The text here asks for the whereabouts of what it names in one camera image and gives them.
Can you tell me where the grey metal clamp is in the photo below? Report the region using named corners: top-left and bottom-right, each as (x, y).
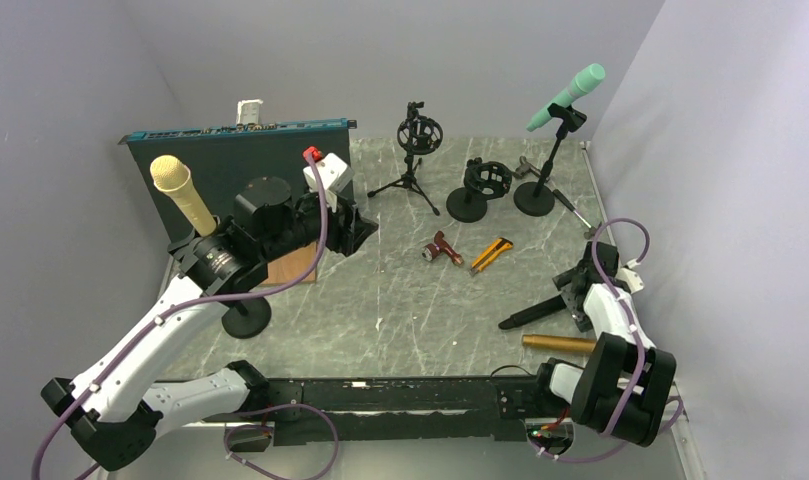
top-left (513, 155), bottom-right (541, 179)

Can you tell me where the black condenser microphone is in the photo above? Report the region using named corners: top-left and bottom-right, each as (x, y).
top-left (498, 295), bottom-right (566, 330)

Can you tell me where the dark rack unit blue edge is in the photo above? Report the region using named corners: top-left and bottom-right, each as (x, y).
top-left (119, 118), bottom-right (357, 242)

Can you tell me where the black left round-base stand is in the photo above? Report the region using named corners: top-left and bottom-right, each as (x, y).
top-left (168, 228), bottom-right (273, 340)

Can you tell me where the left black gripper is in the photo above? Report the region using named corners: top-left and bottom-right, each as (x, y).
top-left (262, 185), bottom-right (380, 262)

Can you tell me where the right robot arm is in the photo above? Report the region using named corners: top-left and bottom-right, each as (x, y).
top-left (530, 242), bottom-right (677, 447)

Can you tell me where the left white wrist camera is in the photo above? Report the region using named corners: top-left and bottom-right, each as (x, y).
top-left (303, 146), bottom-right (354, 213)

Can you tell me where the black round-base shock mount stand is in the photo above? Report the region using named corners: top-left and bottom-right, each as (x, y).
top-left (446, 157), bottom-right (513, 223)

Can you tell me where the small grey hammer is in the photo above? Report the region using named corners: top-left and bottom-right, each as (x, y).
top-left (553, 189), bottom-right (601, 240)

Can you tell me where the brown wooden board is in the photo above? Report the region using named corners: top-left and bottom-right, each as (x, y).
top-left (261, 243), bottom-right (317, 286)

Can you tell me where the gold microphone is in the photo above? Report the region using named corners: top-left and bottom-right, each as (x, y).
top-left (521, 334), bottom-right (597, 355)

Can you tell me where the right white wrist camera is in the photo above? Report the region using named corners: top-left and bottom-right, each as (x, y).
top-left (617, 259), bottom-right (645, 294)

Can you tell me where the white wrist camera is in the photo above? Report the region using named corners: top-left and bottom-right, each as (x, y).
top-left (617, 259), bottom-right (645, 294)
top-left (303, 146), bottom-right (354, 213)

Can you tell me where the white block behind rack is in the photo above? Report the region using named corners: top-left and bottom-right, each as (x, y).
top-left (236, 99), bottom-right (263, 125)

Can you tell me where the black tripod shock mount stand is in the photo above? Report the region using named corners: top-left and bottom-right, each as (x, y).
top-left (367, 101), bottom-right (444, 216)

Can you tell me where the mint green microphone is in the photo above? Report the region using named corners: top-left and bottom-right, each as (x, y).
top-left (526, 63), bottom-right (606, 132)

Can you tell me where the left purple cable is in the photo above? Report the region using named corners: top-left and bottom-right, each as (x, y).
top-left (31, 155), bottom-right (327, 480)

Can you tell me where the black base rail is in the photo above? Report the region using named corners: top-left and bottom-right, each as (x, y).
top-left (204, 375), bottom-right (568, 446)

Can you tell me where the orange utility knife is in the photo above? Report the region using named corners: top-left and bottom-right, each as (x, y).
top-left (469, 237), bottom-right (514, 276)

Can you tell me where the cream yellow microphone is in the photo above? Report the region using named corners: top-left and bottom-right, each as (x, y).
top-left (149, 155), bottom-right (217, 236)

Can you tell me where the black round-base clip stand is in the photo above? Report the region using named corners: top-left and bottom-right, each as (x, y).
top-left (513, 103), bottom-right (587, 217)

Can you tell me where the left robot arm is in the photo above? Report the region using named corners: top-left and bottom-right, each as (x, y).
top-left (41, 177), bottom-right (378, 471)

